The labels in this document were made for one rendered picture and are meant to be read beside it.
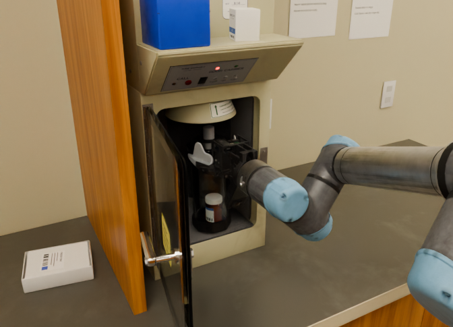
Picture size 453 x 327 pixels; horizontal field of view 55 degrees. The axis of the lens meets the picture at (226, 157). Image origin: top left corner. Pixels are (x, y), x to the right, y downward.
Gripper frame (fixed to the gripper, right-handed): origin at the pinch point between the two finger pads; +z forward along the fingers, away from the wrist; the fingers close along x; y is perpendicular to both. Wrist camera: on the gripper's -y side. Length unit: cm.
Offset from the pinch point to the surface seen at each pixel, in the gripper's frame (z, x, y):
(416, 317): -32, -47, -47
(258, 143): -5.8, -10.8, 2.6
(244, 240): -5.4, -7.0, -24.3
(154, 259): -33.2, 26.1, -1.8
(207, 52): -17.9, 8.1, 27.8
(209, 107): -3.6, 1.4, 13.1
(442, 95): 38, -140, -11
